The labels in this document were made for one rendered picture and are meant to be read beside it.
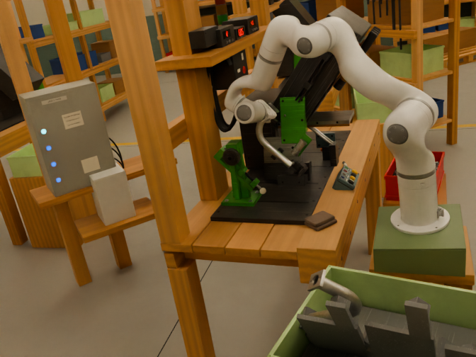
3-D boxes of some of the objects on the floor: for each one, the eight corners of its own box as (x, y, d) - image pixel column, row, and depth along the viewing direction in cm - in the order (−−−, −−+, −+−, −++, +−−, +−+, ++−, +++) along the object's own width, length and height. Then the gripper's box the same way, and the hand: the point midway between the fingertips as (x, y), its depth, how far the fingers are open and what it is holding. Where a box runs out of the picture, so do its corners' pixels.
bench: (384, 248, 329) (379, 122, 296) (350, 438, 203) (336, 254, 170) (283, 242, 355) (269, 125, 322) (198, 407, 229) (159, 243, 196)
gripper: (237, 105, 204) (252, 104, 220) (265, 132, 201) (278, 130, 218) (249, 91, 201) (263, 92, 218) (277, 119, 198) (289, 117, 215)
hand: (269, 111), depth 216 cm, fingers closed on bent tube, 3 cm apart
